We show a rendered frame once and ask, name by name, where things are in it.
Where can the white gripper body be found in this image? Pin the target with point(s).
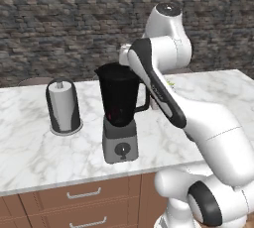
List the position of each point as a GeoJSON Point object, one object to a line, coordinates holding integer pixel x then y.
{"type": "Point", "coordinates": [154, 104]}

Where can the brown cupboard door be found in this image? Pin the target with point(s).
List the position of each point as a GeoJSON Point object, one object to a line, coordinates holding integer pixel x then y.
{"type": "Point", "coordinates": [10, 212]}

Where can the brown cupboard panel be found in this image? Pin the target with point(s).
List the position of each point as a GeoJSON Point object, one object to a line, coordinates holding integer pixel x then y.
{"type": "Point", "coordinates": [150, 205]}

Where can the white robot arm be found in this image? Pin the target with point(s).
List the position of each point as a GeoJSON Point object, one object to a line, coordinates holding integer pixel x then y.
{"type": "Point", "coordinates": [218, 139]}

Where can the grey blender knob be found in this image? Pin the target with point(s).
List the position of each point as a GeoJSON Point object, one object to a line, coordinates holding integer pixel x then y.
{"type": "Point", "coordinates": [123, 149]}

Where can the grey blender base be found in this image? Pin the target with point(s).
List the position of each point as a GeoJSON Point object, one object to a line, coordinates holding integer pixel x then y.
{"type": "Point", "coordinates": [114, 137]}

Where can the brown stool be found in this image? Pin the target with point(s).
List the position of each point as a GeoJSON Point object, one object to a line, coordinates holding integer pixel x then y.
{"type": "Point", "coordinates": [34, 81]}

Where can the white paper towel roll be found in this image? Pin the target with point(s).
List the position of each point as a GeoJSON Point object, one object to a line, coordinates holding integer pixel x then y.
{"type": "Point", "coordinates": [61, 106]}

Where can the dark grey paper towel holder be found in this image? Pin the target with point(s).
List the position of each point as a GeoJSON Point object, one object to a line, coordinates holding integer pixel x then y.
{"type": "Point", "coordinates": [75, 113]}

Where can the brown drawer front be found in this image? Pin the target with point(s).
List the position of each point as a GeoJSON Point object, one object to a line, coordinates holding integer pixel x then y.
{"type": "Point", "coordinates": [49, 220]}
{"type": "Point", "coordinates": [46, 195]}

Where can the black blender jar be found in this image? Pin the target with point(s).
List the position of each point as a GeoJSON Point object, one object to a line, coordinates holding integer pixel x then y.
{"type": "Point", "coordinates": [118, 96]}

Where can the black blender lid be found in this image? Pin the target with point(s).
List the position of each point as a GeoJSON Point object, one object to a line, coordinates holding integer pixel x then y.
{"type": "Point", "coordinates": [114, 66]}

